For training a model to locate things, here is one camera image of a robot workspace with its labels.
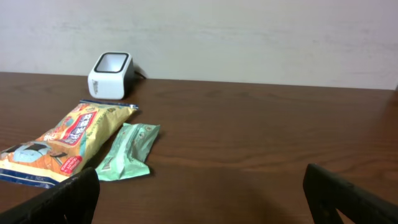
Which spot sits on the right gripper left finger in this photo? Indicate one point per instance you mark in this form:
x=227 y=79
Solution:
x=71 y=201

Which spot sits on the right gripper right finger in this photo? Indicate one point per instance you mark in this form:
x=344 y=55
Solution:
x=328 y=195

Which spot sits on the yellow snack bag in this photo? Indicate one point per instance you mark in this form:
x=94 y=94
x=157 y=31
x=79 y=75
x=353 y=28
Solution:
x=64 y=150

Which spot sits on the mint green pack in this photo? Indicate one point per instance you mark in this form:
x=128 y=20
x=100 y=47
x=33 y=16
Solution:
x=128 y=153

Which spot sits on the white barcode scanner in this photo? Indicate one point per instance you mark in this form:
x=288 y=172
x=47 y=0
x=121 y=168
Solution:
x=107 y=79

